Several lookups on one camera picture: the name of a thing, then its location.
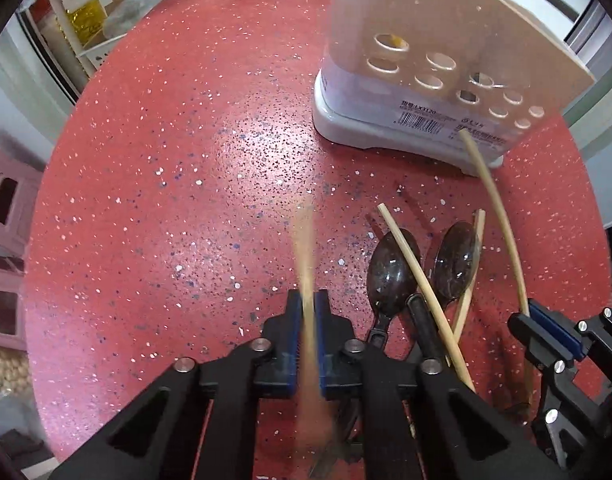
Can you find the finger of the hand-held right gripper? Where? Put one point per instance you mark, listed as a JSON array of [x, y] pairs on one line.
[[556, 327], [536, 342]]

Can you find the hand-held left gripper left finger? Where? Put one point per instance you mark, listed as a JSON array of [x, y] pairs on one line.
[[293, 340]]

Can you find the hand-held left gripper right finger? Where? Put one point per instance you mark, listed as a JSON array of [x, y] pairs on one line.
[[323, 345]]

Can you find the wooden chopstick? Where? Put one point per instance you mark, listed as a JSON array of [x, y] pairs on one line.
[[306, 260], [411, 265], [506, 230], [465, 305]]

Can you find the dark translucent plastic spoon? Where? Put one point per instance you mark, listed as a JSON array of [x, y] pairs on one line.
[[386, 280], [453, 265], [426, 330]]

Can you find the white perforated utensil holder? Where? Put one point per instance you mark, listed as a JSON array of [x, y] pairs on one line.
[[436, 20]]

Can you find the bag of beige beans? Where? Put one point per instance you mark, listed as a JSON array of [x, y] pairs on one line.
[[6, 375]]

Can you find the pink plastic stool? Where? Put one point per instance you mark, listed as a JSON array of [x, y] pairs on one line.
[[6, 200]]

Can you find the yellow oil bottle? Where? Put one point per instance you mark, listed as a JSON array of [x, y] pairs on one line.
[[88, 17]]

